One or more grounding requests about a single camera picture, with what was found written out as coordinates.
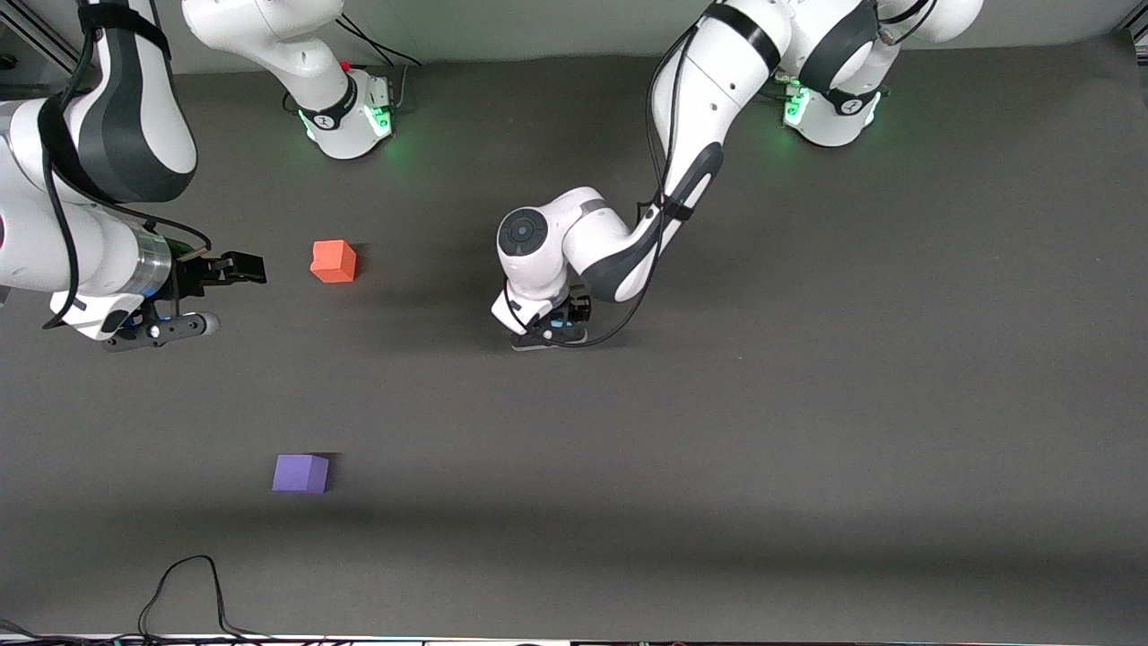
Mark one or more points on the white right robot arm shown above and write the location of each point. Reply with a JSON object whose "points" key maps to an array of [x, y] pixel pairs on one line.
{"points": [[90, 260]]}

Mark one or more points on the purple foam block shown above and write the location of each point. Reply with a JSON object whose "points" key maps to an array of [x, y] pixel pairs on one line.
{"points": [[300, 474]]}

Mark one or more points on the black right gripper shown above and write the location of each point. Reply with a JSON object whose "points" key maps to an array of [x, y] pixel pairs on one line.
{"points": [[190, 271]]}

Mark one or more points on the orange foam block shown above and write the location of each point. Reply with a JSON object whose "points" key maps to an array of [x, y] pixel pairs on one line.
{"points": [[333, 262]]}

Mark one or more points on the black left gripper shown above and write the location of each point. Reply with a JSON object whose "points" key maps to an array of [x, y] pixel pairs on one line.
{"points": [[577, 309]]}

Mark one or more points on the aluminium frame rail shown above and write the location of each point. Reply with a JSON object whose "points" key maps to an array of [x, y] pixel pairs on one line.
{"points": [[45, 31]]}

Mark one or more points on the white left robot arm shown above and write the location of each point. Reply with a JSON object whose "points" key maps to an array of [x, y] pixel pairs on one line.
{"points": [[700, 90]]}

